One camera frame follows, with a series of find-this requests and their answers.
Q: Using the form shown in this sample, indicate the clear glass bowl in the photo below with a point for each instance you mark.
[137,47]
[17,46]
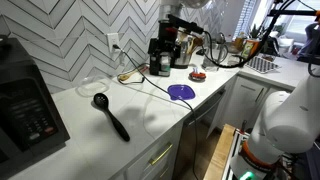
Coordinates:
[89,86]

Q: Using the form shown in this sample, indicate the round tin with orange cutter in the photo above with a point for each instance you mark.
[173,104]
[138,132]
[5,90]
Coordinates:
[195,75]

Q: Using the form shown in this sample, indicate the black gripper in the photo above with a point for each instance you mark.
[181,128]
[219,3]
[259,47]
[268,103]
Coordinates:
[164,51]

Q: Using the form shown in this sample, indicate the checkered drying mat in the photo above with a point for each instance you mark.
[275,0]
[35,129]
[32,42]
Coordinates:
[261,65]

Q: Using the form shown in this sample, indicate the gold drawer handle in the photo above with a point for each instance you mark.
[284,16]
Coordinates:
[160,153]

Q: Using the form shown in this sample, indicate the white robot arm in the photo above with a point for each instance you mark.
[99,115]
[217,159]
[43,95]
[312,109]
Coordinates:
[287,123]

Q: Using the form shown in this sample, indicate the purple plastic lid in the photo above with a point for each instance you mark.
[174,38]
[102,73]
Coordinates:
[179,91]

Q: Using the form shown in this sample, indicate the glass pitcher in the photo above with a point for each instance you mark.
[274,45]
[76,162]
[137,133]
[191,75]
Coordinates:
[216,52]

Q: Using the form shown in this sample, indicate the wooden spoon on counter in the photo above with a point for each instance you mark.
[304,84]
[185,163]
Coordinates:
[126,76]

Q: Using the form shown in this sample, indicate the black slotted spatula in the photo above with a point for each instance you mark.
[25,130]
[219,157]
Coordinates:
[102,102]

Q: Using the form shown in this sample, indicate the wooden spoon in tin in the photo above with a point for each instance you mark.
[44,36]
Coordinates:
[194,43]

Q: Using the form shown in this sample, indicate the white wall outlet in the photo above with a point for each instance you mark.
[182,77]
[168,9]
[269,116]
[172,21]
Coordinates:
[113,39]

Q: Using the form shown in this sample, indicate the black microwave oven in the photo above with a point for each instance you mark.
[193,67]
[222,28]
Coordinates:
[30,124]

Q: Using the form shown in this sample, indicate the silver utensil tin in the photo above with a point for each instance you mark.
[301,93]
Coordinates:
[182,62]

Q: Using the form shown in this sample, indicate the wooden plank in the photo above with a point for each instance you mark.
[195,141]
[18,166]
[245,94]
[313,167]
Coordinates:
[219,159]

